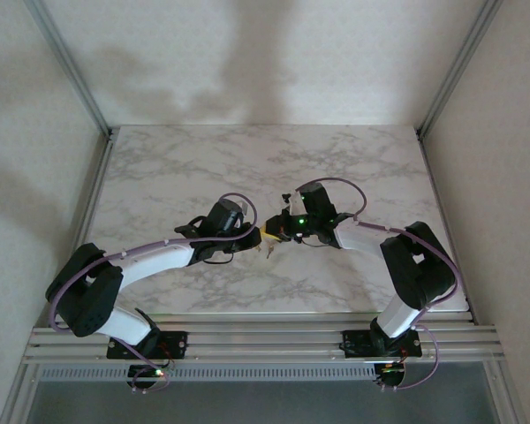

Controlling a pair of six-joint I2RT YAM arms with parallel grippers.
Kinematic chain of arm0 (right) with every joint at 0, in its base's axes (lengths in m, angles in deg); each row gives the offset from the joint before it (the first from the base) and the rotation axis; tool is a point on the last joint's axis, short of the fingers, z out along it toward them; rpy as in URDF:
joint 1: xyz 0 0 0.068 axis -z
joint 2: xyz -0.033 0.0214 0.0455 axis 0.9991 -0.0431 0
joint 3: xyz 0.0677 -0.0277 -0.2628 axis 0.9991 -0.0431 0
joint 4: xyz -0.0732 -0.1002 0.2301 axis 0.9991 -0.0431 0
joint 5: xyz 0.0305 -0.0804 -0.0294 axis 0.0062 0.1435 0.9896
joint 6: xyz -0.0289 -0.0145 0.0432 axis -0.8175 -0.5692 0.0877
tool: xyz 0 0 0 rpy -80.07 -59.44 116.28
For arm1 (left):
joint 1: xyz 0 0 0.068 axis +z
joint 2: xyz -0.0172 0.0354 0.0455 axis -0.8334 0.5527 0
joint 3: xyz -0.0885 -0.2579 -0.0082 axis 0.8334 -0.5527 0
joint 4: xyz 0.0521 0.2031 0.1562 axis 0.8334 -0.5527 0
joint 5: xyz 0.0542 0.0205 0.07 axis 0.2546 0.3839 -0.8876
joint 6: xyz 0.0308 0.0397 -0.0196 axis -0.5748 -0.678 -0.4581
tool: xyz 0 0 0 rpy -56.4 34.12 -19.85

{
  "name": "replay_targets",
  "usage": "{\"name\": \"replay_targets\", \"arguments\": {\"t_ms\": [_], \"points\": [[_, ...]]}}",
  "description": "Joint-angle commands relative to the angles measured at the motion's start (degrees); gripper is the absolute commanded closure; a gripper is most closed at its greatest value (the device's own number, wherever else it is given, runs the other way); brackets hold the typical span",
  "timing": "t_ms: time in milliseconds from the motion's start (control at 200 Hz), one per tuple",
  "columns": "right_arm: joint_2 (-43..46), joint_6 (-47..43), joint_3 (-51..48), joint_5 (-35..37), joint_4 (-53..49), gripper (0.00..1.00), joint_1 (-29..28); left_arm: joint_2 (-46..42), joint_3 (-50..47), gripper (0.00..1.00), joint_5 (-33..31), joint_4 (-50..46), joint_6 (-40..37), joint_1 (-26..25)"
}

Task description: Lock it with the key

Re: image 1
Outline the aluminium mounting rail beam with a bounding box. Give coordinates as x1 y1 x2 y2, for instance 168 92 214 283
20 312 509 367

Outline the aluminium frame post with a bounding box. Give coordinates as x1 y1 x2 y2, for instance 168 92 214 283
26 0 115 139
416 0 505 139

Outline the aluminium frame leg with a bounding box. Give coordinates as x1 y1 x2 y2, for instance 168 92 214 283
0 364 43 424
483 361 529 424

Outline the black controller board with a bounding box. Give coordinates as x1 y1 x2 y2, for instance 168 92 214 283
375 360 408 391
126 362 172 395

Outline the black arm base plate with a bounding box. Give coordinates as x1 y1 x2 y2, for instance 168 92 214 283
342 329 421 359
106 330 189 360

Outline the thin black cable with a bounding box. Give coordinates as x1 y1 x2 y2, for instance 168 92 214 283
298 232 335 249
201 250 236 267

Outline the aluminium table side rail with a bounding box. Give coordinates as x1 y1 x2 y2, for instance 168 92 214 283
70 134 117 266
417 132 477 323

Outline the purple cable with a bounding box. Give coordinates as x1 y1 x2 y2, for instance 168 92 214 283
47 192 261 395
307 177 464 392

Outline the grey slotted cable duct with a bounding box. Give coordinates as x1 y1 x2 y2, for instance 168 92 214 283
38 364 377 382

